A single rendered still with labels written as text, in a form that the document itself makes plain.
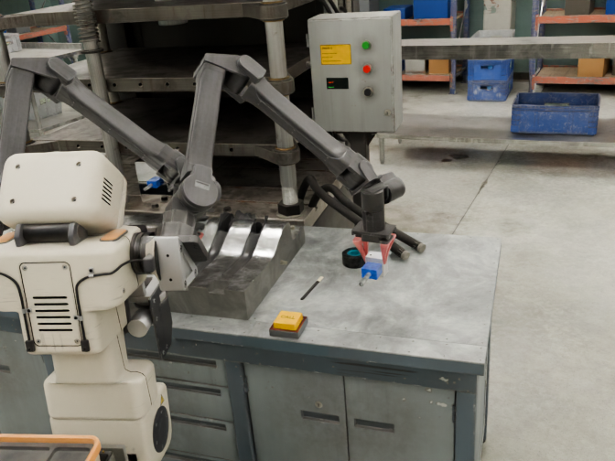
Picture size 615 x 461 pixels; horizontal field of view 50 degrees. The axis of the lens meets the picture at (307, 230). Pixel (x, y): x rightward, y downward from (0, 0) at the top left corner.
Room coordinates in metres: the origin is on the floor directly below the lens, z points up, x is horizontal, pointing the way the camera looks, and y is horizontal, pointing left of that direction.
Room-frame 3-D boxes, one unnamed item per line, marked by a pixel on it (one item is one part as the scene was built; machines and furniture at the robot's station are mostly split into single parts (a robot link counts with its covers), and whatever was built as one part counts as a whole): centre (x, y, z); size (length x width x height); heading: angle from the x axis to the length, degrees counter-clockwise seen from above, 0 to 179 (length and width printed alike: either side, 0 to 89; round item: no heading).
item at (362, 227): (1.56, -0.17, 1.06); 0.10 x 0.07 x 0.07; 62
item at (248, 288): (1.83, 0.22, 0.87); 0.50 x 0.26 x 0.14; 160
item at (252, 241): (1.82, 0.23, 0.92); 0.35 x 0.16 x 0.09; 160
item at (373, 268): (1.53, -0.15, 0.93); 0.13 x 0.05 x 0.05; 152
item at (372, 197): (1.56, -0.17, 1.12); 0.07 x 0.06 x 0.07; 133
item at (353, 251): (1.84, -0.14, 0.82); 0.08 x 0.08 x 0.04
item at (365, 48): (2.42, -0.22, 0.74); 0.31 x 0.22 x 1.47; 70
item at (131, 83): (2.86, 0.46, 1.20); 1.29 x 0.83 x 0.19; 70
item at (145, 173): (2.77, 0.46, 0.87); 0.50 x 0.27 x 0.17; 160
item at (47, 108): (6.85, 2.72, 0.42); 0.60 x 0.42 x 0.33; 57
